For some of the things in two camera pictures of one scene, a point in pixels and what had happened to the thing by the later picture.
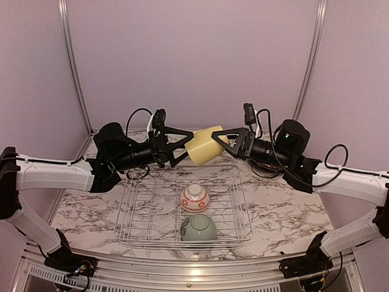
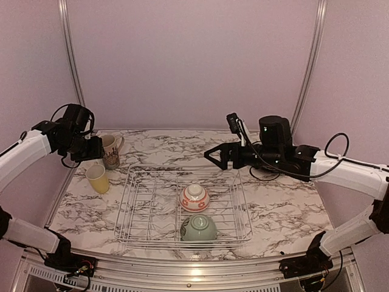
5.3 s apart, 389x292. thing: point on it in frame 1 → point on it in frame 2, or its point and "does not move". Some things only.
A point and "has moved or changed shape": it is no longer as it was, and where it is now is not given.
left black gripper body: (157, 150) → (78, 149)
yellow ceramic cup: (202, 148) has moved or changed shape
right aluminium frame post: (318, 30) does not move
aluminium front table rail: (192, 274) does not move
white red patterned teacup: (194, 198) does not move
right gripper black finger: (236, 146) → (223, 164)
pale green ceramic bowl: (198, 227) does not move
